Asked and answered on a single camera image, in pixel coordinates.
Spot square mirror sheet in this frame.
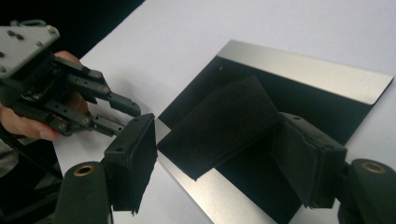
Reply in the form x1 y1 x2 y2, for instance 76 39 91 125
154 39 395 224

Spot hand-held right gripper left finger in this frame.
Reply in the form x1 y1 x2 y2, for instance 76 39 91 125
103 112 159 217

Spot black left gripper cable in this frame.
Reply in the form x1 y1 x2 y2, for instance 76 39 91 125
0 123 64 180

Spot white table mat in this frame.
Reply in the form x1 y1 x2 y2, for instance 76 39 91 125
50 0 396 224

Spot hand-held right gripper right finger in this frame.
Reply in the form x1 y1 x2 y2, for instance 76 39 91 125
270 111 348 210

